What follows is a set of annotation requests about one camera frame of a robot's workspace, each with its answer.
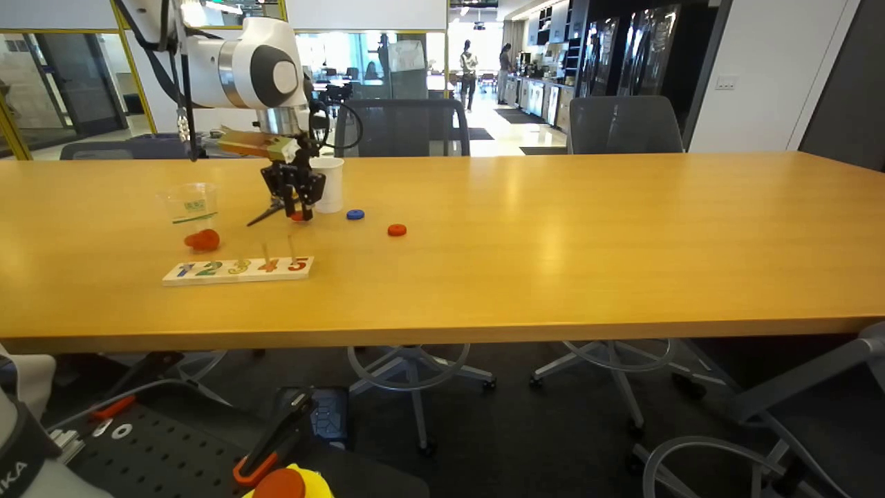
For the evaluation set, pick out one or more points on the orange black tool on floor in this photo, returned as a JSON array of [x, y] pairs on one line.
[[275, 440]]

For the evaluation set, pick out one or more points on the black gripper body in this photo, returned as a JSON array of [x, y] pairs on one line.
[[294, 181]]

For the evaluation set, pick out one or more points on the wooden number peg board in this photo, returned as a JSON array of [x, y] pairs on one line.
[[262, 266]]

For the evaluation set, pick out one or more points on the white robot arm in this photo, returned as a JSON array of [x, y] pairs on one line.
[[258, 69]]

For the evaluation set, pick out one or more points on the blue disc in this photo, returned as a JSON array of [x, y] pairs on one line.
[[354, 213]]

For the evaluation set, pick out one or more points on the clear plastic cup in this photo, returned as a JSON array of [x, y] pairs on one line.
[[191, 208]]

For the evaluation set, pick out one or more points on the red yellow emergency stop button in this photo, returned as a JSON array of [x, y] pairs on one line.
[[292, 483]]

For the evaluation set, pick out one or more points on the grey mesh office chair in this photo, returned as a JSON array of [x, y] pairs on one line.
[[406, 127]]

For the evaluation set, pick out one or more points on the white paper cup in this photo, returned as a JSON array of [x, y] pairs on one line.
[[333, 183]]

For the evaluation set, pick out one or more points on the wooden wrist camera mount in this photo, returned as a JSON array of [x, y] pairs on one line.
[[246, 142]]

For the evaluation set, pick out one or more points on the grey chair near camera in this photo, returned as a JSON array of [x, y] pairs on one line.
[[823, 396]]

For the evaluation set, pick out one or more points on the grey office chair right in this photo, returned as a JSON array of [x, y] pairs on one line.
[[610, 125]]

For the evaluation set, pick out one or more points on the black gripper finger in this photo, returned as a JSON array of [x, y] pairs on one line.
[[282, 202], [310, 205]]

